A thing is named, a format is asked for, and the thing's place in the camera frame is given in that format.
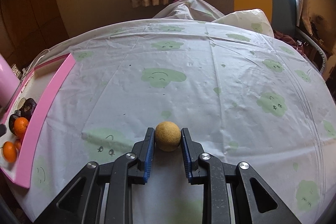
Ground large orange tangerine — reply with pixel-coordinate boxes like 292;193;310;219
14;117;29;139

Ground red cherry tomato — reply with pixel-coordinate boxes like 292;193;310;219
14;139;22;151

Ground small orange tangerine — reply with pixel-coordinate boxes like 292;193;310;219
2;141;17;163

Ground yellow longan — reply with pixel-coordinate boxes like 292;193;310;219
155;121;181;152

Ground large dark water chestnut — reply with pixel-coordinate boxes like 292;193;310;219
20;98;37;121

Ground sugarcane piece cut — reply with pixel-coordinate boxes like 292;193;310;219
17;97;26;110

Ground pink electric kettle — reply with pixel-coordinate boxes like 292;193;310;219
0;55;20;108

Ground pink white shallow box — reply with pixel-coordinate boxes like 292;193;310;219
1;53;75;189

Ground white green cloud tablecloth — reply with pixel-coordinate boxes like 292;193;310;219
15;0;336;224

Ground white cloud pillow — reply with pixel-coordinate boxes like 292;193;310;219
213;9;274;38

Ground white power cable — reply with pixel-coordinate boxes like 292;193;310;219
22;48;51;75

